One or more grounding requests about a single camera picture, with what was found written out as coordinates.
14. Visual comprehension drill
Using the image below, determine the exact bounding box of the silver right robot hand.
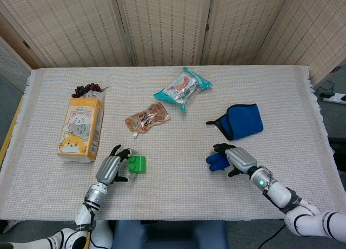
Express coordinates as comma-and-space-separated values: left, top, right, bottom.
212, 143, 258, 178

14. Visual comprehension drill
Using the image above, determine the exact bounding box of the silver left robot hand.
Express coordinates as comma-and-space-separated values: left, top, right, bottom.
95, 144, 134, 186

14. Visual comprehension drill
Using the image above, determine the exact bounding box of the green and blue toy block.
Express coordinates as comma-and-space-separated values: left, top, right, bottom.
127, 155, 148, 175

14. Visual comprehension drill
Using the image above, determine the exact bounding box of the blue cloth with black trim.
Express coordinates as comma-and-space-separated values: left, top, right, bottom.
205, 103, 264, 142

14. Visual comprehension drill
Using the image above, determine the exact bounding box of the yellow cat tissue pack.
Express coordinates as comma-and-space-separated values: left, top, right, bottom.
56, 97, 105, 163

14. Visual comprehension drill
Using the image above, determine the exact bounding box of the brown spouted drink pouch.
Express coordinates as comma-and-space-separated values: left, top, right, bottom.
124, 102, 172, 139

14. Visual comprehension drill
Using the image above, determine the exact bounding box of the white woven tablecloth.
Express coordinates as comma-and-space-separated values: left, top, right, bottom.
0, 65, 346, 222

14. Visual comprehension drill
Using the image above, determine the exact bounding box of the dark red grape bunch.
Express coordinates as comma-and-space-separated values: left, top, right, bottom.
71, 82, 109, 99

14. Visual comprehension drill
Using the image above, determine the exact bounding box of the blue padded seat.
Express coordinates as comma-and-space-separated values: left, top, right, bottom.
111, 220, 229, 249

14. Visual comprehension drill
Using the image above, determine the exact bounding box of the teal clear snack bag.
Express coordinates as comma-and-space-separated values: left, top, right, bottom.
152, 66, 212, 113

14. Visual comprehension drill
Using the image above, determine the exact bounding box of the white power strip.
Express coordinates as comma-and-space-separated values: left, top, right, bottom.
322, 92, 346, 105

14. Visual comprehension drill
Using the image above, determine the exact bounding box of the woven folding screen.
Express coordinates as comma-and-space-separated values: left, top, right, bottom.
0, 0, 346, 85

